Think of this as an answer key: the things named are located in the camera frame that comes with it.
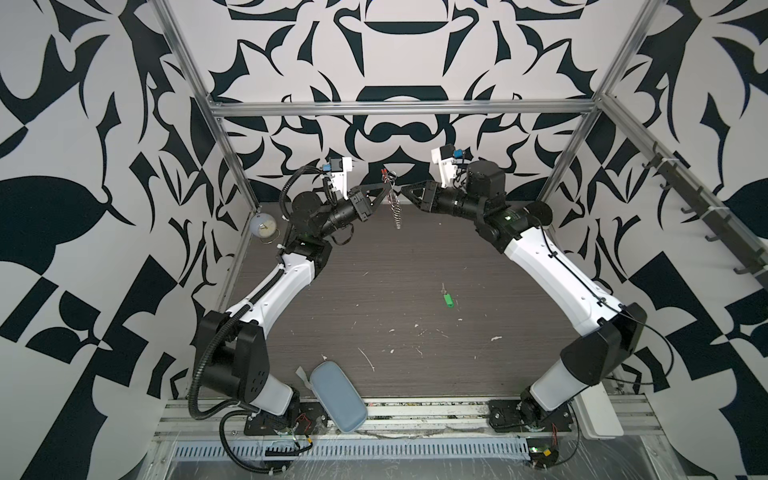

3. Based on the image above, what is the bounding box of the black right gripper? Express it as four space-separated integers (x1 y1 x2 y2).
403 180 489 226

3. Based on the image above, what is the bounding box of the red handled keyring tool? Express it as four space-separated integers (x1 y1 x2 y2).
381 168 402 230

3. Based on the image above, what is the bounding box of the key with green tag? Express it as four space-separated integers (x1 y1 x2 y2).
441 283 455 308

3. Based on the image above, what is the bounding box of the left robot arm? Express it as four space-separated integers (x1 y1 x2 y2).
187 184 392 420

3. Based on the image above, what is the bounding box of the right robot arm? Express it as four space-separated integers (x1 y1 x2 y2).
401 160 647 425

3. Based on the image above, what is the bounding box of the blue grey glasses case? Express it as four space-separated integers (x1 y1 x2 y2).
295 361 368 433

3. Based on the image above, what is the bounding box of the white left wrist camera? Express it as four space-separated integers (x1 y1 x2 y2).
322 157 353 199

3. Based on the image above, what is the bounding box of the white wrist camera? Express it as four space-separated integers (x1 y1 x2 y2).
431 144 473 188
322 157 353 199

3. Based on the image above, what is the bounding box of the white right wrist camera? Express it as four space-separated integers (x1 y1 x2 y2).
431 144 473 188

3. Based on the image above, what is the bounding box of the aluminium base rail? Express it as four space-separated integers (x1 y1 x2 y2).
155 395 663 438

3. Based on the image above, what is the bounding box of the white box on rail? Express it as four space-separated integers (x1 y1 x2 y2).
573 382 624 440

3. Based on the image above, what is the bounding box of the wall coat hook rack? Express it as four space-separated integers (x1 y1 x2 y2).
643 141 767 290

